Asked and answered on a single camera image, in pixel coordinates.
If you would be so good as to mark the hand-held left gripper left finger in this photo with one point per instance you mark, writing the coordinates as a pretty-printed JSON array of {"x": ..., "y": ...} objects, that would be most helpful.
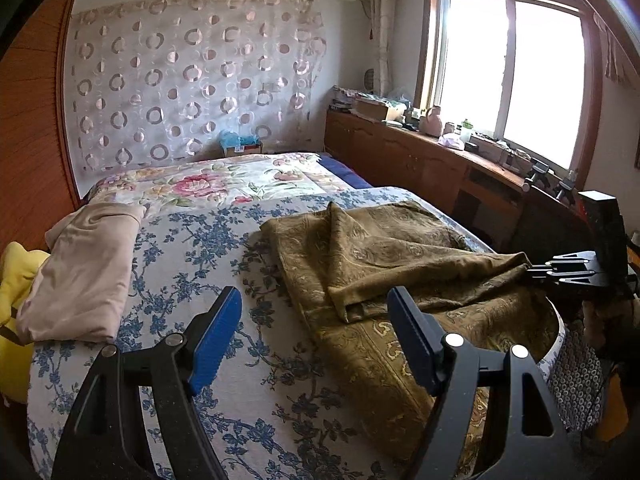
[{"x": 215, "y": 340}]

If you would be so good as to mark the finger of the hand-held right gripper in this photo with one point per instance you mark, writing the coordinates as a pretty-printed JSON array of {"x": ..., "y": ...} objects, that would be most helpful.
[
  {"x": 575, "y": 261},
  {"x": 565, "y": 278}
]

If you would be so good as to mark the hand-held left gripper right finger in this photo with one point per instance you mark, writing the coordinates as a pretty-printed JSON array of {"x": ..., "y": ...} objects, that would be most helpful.
[{"x": 412, "y": 340}]

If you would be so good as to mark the gold patterned garment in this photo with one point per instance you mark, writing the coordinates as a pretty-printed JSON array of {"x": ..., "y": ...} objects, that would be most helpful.
[{"x": 375, "y": 260}]

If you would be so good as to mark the beige garment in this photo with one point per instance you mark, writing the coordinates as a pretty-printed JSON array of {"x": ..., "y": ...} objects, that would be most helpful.
[{"x": 80, "y": 280}]

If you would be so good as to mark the small grey clamp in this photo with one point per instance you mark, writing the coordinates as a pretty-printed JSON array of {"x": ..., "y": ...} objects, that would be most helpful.
[
  {"x": 567, "y": 186},
  {"x": 536, "y": 174}
]

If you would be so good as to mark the blue floral bedsheet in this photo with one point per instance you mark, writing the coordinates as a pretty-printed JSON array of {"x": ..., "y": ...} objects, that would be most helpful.
[{"x": 200, "y": 245}]

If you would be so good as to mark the black white dotted fabric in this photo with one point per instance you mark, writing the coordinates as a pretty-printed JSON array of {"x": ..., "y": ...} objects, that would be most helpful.
[{"x": 575, "y": 380}]

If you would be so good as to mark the pink floral quilt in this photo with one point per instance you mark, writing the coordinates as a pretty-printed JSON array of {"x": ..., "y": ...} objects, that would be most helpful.
[{"x": 200, "y": 180}]

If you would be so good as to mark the green-capped bottle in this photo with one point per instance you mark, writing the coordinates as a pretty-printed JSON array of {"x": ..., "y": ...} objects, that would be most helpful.
[{"x": 466, "y": 131}]

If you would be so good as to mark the pale pink bag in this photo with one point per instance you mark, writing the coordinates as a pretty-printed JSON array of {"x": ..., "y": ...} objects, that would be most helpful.
[{"x": 452, "y": 141}]

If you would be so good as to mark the short pale window curtain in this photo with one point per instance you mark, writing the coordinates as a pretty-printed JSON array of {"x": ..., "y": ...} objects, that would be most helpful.
[{"x": 612, "y": 50}]

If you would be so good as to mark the wooden cabinet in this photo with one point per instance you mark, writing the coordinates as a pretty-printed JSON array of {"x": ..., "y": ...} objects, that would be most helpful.
[{"x": 400, "y": 160}]

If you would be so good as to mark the navy blue sheet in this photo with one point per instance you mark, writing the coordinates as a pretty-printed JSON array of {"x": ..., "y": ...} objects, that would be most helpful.
[{"x": 342, "y": 167}]

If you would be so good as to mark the cardboard box with blue bag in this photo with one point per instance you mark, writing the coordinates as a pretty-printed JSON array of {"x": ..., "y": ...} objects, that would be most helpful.
[{"x": 241, "y": 144}]

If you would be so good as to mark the pink kettle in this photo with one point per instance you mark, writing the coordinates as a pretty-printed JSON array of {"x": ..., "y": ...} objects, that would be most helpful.
[{"x": 431, "y": 121}]

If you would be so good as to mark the yellow plush toy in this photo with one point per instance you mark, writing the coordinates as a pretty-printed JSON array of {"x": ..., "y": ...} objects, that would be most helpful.
[{"x": 17, "y": 280}]

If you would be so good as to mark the window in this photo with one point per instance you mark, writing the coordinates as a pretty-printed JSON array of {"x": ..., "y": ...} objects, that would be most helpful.
[{"x": 475, "y": 60}]

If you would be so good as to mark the flat cardboard box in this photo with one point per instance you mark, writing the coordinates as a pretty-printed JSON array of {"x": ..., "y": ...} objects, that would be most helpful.
[{"x": 372, "y": 109}]

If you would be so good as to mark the stack of books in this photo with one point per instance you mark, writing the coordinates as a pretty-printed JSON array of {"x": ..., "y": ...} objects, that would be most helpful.
[{"x": 342, "y": 100}]

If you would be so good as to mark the wooden wardrobe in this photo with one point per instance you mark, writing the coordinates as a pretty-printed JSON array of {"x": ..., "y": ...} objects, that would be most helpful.
[{"x": 35, "y": 135}]

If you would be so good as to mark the sheer circle-patterned wall curtain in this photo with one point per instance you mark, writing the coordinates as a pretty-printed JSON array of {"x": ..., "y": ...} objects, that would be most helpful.
[{"x": 200, "y": 85}]

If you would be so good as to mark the dark wall ornament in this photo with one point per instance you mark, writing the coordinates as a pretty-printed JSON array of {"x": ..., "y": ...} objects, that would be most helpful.
[{"x": 370, "y": 80}]

